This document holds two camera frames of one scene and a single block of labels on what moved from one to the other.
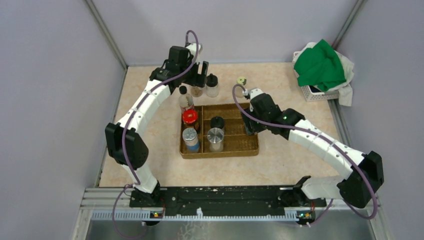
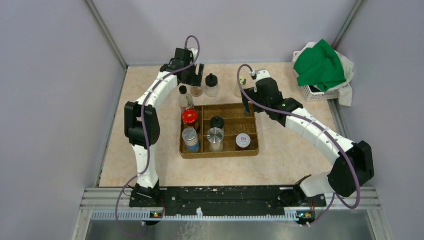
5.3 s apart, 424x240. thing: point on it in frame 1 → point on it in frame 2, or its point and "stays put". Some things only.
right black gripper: [250, 125] → [251, 92]
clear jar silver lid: [216, 135] stays put
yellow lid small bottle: [238, 90] stays put
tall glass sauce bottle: [186, 100] stays put
